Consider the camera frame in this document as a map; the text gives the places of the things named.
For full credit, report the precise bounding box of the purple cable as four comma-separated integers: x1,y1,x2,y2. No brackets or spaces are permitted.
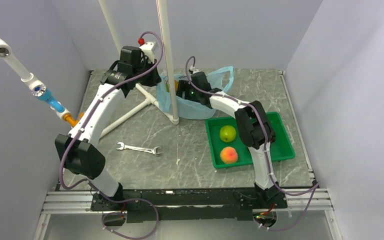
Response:
184,55,321,232
58,31,165,240

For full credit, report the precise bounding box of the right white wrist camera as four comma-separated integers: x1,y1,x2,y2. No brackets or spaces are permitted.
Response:
188,66,201,75

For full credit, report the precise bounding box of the aluminium rail frame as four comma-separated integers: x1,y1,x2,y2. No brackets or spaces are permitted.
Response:
34,187,343,240

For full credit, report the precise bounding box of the red fake peach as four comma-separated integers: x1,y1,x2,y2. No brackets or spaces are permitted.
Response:
219,146,239,164

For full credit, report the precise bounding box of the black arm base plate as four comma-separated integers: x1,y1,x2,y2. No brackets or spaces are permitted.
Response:
90,186,288,223

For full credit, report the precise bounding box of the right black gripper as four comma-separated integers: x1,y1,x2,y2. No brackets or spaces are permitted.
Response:
174,80,201,103

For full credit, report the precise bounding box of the green plastic tray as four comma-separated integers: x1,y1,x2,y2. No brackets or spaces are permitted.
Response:
204,111,296,170

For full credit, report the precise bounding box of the white PVC pipe stand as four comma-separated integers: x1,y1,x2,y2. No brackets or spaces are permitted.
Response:
99,0,180,137

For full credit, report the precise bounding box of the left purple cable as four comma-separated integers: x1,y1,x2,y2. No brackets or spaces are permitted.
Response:
58,31,165,240

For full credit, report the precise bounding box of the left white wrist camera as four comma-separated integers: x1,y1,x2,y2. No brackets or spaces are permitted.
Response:
138,37,159,64

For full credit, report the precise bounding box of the silver combination wrench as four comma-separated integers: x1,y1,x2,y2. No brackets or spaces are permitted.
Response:
116,142,163,157

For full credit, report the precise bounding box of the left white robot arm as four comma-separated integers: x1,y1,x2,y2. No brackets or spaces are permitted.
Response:
55,42,161,210

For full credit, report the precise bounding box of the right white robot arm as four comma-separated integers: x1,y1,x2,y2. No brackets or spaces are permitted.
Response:
185,70,278,208

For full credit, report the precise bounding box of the green fake apple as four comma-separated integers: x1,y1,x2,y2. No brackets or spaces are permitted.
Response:
219,125,237,143

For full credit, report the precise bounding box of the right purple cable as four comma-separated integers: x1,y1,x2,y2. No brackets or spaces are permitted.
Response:
184,55,321,232

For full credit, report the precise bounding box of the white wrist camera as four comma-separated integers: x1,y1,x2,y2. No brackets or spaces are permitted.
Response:
138,37,159,64
188,66,201,75

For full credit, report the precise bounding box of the light blue plastic bag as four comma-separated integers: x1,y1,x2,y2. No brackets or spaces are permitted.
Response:
156,66,234,120

